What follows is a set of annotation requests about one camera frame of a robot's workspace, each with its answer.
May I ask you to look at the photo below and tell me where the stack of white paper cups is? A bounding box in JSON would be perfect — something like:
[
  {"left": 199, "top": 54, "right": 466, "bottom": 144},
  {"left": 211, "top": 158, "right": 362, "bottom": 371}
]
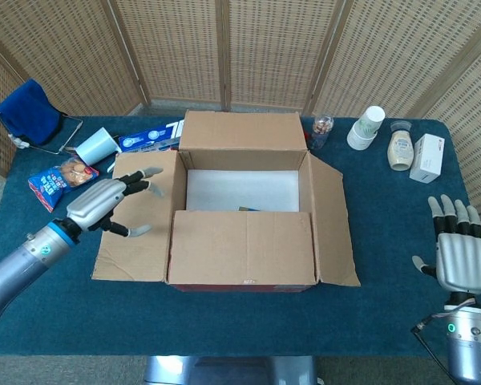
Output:
[{"left": 346, "top": 120, "right": 378, "bottom": 152}]

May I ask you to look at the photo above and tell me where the blue cookie snack bag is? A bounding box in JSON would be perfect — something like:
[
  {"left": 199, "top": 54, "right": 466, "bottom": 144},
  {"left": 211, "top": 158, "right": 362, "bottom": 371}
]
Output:
[{"left": 27, "top": 156, "right": 100, "bottom": 213}]

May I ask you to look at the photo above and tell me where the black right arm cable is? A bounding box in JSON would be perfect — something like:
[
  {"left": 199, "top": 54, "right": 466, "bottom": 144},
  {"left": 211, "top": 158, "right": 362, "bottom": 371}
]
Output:
[{"left": 410, "top": 314, "right": 460, "bottom": 384}]

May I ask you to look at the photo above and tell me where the red cardboard shipping box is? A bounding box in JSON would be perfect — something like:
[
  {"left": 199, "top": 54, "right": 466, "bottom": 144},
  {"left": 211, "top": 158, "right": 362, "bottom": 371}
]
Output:
[{"left": 90, "top": 110, "right": 362, "bottom": 294}]

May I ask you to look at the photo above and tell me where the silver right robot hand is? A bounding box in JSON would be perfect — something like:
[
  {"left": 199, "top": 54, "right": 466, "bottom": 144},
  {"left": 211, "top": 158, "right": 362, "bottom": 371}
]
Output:
[{"left": 411, "top": 194, "right": 481, "bottom": 294}]

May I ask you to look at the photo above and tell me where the blue towel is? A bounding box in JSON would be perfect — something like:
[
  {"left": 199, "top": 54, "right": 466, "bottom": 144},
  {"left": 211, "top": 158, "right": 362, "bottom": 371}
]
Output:
[{"left": 0, "top": 79, "right": 63, "bottom": 146}]

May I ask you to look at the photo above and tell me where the light blue plastic mug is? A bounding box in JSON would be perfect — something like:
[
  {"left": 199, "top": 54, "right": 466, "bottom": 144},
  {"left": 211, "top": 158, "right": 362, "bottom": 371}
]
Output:
[{"left": 66, "top": 127, "right": 122, "bottom": 174}]

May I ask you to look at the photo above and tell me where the blue white toothpaste box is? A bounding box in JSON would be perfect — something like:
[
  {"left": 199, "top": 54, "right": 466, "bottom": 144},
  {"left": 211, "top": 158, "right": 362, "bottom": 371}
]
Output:
[{"left": 118, "top": 122, "right": 185, "bottom": 153}]

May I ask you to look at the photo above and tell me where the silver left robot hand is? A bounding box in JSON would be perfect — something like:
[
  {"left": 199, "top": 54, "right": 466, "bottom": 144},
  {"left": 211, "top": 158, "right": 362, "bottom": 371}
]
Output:
[{"left": 66, "top": 166, "right": 165, "bottom": 240}]

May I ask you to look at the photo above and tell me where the white foam sheet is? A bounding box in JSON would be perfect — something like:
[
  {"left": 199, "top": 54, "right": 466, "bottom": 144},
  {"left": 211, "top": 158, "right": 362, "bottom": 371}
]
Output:
[{"left": 185, "top": 168, "right": 301, "bottom": 213}]

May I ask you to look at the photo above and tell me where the dark blue cloth-covered table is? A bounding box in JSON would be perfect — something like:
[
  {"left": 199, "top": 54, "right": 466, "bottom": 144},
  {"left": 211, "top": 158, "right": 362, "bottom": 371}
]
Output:
[{"left": 0, "top": 115, "right": 481, "bottom": 358}]

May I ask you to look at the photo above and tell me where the metal wire rack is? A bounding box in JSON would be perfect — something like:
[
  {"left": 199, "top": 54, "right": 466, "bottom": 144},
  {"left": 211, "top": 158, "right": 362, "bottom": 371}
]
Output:
[{"left": 0, "top": 111, "right": 84, "bottom": 156}]

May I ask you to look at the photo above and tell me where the small clear snack bottle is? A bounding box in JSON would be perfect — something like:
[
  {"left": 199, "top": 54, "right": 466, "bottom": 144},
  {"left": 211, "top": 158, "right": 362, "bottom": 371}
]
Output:
[{"left": 306, "top": 115, "right": 334, "bottom": 150}]

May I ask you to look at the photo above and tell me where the wicker folding screen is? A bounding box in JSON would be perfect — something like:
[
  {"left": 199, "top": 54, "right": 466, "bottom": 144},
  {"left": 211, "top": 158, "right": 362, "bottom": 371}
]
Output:
[{"left": 0, "top": 0, "right": 481, "bottom": 290}]

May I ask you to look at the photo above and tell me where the white carton box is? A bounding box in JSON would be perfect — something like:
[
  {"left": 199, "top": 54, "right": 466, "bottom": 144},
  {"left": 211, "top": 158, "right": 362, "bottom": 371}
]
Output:
[{"left": 409, "top": 133, "right": 446, "bottom": 185}]

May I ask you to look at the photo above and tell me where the mayonnaise squeeze bottle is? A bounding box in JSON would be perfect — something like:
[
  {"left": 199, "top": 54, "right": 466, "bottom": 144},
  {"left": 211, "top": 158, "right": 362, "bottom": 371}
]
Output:
[{"left": 386, "top": 120, "right": 415, "bottom": 172}]

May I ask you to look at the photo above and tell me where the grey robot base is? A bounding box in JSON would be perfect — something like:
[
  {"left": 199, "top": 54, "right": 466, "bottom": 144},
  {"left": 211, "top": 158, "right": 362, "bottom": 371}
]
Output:
[{"left": 143, "top": 355, "right": 318, "bottom": 385}]

